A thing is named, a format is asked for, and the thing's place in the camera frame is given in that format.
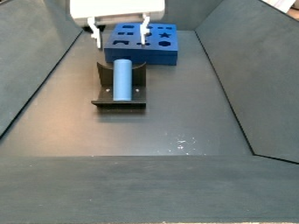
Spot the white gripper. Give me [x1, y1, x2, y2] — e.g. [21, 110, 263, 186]
[69, 0, 165, 49]

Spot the light blue oval cylinder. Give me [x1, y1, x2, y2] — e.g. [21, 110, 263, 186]
[113, 59, 132, 101]

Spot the blue foam shape board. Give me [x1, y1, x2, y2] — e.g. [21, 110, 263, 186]
[104, 23, 179, 66]

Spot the black curved fixture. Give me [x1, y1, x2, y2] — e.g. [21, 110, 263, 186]
[91, 59, 145, 109]

